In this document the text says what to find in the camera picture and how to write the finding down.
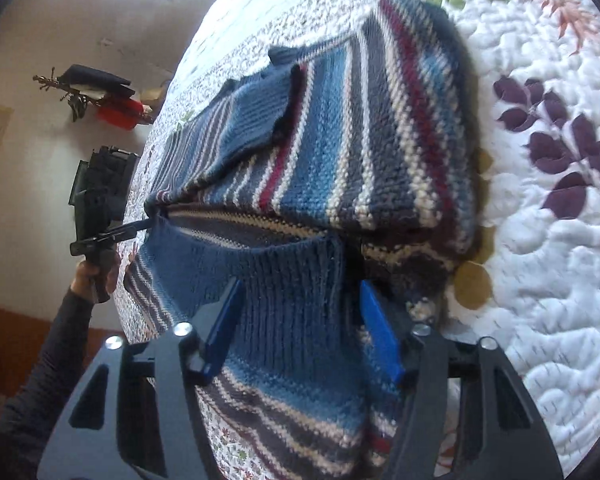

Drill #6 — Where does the striped knitted sweater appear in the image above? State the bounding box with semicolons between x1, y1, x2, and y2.
124;0;477;479

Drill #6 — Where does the left forearm dark sleeve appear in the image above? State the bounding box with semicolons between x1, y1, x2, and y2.
0;284;94;479

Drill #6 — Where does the person left hand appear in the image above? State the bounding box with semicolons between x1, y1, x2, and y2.
69;255;120;304

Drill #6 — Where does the red garment on rack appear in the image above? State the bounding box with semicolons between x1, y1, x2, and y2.
96;96;145;131

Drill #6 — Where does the dark garment on rack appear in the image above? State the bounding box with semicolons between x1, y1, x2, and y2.
58;64;135;99

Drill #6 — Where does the wooden coat rack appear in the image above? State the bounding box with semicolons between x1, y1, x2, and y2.
32;66;157;126

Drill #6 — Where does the floral white quilt bedspread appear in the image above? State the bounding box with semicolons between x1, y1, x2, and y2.
114;0;600;479

